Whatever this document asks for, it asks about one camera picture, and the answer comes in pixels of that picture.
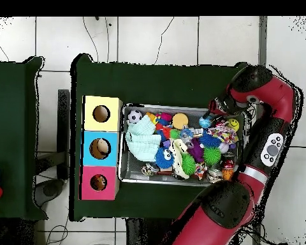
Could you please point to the globe print ball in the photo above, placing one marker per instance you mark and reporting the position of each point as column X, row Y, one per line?
column 205, row 123

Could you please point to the colourful patterned cloth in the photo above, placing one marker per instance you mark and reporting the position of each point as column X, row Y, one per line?
column 224, row 134

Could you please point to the mint green knitted cloth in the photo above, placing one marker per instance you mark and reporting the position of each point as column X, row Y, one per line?
column 142, row 143

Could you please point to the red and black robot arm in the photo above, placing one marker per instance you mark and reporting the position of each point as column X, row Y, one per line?
column 278, row 92

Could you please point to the wooden box with three holes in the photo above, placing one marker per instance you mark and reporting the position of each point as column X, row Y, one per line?
column 89, row 158

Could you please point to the yellow printed ball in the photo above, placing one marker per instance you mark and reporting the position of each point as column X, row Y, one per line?
column 234, row 125

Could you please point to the blue spiky ball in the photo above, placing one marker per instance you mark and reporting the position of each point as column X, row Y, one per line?
column 209, row 141

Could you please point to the green spiky ball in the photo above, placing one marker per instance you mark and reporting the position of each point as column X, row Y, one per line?
column 212, row 156

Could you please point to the dark green table cloth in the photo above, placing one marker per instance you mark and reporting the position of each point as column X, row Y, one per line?
column 155, row 84
column 12, row 114

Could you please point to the blue spiky toy with eyes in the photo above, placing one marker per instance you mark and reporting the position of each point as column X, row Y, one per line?
column 164, row 158

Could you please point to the black and white soccer ball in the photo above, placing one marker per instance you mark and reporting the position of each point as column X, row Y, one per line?
column 134, row 116

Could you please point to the black upright panel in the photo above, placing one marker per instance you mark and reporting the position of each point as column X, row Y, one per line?
column 63, row 114

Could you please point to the grey floor stand base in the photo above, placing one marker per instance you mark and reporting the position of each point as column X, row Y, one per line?
column 49, row 190

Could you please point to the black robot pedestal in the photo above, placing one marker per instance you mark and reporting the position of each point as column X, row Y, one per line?
column 148, row 234

